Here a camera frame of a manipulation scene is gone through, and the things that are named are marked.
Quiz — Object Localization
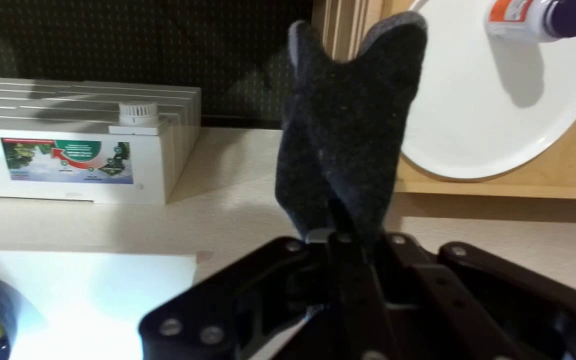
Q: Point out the white wall heater unit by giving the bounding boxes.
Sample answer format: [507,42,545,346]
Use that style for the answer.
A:
[0,78,202,207]

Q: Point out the black sock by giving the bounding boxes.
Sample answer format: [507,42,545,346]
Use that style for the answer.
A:
[277,11,429,245]

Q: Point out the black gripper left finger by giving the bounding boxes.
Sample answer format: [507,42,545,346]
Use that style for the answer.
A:
[138,235,348,360]

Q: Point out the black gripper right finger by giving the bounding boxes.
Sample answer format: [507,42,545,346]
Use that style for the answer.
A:
[350,235,576,360]

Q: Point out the orange pill bottle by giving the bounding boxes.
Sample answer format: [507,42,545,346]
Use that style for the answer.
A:
[484,0,576,42]

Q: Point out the white round tray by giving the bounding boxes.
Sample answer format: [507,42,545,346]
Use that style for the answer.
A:
[404,0,576,181]

